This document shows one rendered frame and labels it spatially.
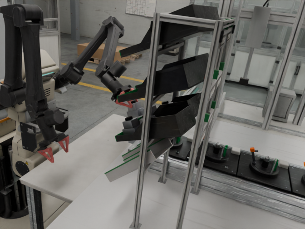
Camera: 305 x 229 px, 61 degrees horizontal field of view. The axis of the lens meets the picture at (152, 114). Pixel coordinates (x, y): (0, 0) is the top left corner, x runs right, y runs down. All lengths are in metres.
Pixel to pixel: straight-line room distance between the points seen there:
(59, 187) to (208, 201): 0.69
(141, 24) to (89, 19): 2.28
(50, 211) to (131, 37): 8.92
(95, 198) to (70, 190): 0.13
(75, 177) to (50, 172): 0.13
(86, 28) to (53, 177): 10.27
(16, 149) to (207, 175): 1.05
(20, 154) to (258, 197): 1.27
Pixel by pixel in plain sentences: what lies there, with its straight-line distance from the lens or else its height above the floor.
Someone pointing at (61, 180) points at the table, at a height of 0.86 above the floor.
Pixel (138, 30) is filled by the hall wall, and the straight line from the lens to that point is 10.26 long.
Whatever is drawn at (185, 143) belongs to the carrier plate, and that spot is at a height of 0.97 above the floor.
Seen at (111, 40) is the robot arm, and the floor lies 1.48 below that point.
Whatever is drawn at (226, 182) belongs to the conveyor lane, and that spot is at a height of 0.94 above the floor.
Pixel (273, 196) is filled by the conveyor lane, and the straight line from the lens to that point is 1.33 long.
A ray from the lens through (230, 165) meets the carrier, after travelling 1.39.
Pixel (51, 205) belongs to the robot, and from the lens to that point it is 2.08.
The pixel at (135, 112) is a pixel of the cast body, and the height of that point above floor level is 1.23.
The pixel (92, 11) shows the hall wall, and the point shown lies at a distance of 11.20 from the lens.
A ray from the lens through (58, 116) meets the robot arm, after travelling 1.17.
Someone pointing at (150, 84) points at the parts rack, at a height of 1.46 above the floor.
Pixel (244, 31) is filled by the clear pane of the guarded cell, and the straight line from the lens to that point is 2.58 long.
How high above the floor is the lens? 1.69
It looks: 24 degrees down
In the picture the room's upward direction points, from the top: 7 degrees clockwise
